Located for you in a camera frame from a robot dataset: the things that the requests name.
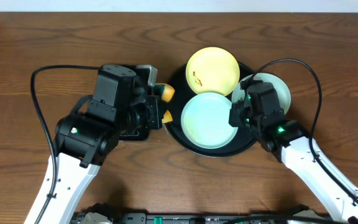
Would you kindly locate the yellow plate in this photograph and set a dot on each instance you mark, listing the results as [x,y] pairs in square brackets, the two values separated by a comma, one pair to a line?
[212,69]

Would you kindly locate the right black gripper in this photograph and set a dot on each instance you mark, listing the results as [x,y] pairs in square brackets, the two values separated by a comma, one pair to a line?
[235,116]

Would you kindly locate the mint plate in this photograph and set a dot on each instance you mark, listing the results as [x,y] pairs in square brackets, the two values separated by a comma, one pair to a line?
[280,86]
[205,121]

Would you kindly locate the black rectangular tray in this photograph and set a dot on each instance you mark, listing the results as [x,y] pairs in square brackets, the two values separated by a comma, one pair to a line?
[140,115]

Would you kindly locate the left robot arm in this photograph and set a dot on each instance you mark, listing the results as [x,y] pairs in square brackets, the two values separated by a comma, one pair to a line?
[78,150]

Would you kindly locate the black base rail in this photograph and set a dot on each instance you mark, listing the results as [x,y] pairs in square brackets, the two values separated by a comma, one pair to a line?
[142,216]

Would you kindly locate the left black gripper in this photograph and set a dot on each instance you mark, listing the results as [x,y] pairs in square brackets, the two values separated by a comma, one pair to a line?
[158,112]

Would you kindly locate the black round tray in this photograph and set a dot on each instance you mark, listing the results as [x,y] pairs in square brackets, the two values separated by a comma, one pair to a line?
[183,93]

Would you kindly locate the green yellow sponge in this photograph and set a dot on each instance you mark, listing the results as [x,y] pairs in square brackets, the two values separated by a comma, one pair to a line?
[165,93]

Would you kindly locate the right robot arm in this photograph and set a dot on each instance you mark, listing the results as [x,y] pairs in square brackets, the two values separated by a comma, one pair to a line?
[295,147]

